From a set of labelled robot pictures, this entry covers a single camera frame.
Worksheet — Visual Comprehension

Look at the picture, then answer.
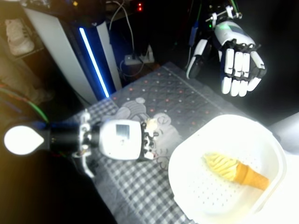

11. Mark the white power strip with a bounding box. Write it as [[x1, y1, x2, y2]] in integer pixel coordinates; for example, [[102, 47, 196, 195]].
[[123, 45, 155, 66]]

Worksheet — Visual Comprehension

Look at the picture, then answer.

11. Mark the beige cloth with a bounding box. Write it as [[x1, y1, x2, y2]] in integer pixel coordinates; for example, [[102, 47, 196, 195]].
[[0, 37, 56, 106]]

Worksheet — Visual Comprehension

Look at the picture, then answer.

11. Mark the yellow swirl ice cream cone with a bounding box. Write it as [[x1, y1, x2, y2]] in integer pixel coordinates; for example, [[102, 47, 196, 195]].
[[202, 152, 271, 191]]

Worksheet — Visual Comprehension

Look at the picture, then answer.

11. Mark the black device with red lights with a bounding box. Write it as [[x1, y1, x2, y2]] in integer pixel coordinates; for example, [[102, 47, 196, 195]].
[[105, 0, 146, 15]]

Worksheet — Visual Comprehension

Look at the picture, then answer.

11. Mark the white tower with blue light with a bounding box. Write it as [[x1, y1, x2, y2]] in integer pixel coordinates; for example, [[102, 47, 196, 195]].
[[23, 7, 122, 106]]

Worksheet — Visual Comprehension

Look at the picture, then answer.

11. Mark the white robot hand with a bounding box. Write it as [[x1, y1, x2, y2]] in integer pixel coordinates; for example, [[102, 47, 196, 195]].
[[186, 20, 267, 98], [98, 119, 159, 162]]

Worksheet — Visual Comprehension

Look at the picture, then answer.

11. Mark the grey quilt with bear print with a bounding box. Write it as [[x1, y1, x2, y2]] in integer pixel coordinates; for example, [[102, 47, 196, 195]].
[[67, 62, 260, 224]]

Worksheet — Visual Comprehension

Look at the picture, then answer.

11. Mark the white shoe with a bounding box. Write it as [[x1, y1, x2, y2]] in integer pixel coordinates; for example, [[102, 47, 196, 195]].
[[4, 18, 36, 56]]

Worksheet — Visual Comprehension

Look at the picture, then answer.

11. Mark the white cable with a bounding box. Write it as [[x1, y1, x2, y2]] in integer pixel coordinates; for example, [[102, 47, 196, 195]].
[[108, 0, 136, 56]]

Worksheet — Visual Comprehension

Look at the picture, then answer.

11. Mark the white perforated basket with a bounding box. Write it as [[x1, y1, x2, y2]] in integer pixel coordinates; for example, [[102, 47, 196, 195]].
[[167, 114, 287, 222]]

